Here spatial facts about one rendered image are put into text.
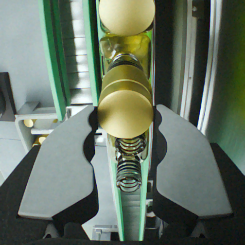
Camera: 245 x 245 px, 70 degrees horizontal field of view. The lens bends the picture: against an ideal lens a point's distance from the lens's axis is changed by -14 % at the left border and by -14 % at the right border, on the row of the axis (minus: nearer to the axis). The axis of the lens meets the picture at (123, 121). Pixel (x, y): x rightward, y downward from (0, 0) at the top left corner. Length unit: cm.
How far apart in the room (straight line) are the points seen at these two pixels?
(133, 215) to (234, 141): 61
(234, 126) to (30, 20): 54
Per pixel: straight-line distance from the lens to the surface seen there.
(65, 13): 42
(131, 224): 87
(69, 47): 43
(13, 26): 62
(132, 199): 71
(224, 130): 27
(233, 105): 25
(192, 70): 51
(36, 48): 60
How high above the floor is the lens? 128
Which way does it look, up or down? 57 degrees down
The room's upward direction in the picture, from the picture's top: 179 degrees counter-clockwise
